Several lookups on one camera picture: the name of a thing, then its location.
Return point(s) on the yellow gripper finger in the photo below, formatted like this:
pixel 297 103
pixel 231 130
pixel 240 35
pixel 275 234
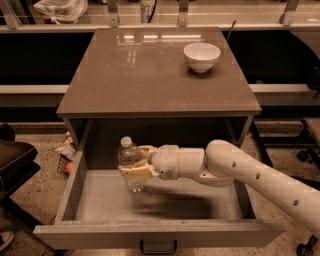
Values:
pixel 147 151
pixel 145 171

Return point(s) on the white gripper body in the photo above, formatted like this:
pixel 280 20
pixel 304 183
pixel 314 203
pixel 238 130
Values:
pixel 166 161

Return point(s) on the clear plastic water bottle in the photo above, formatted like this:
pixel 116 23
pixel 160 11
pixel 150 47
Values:
pixel 128 155

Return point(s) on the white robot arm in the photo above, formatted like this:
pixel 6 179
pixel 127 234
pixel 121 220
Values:
pixel 219 164

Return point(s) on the open grey top drawer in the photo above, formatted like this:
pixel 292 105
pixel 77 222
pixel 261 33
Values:
pixel 97 211

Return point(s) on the grey cabinet with glass top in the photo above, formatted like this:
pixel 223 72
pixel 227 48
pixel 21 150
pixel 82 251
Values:
pixel 138 80

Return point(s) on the white ceramic bowl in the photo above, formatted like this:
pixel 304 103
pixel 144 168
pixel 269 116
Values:
pixel 200 57

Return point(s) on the black chair at left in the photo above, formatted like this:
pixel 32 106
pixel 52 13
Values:
pixel 17 166

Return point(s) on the black office chair base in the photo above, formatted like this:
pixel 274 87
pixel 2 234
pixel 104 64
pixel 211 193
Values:
pixel 289 147

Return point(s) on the shoe at bottom left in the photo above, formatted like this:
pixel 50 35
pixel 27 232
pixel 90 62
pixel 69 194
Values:
pixel 6 238

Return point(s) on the clear plastic bag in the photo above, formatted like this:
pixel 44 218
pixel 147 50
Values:
pixel 61 11

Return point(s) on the wire basket with snacks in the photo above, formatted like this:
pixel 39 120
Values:
pixel 67 152

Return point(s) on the black drawer handle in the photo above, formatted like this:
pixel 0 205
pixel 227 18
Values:
pixel 165 248

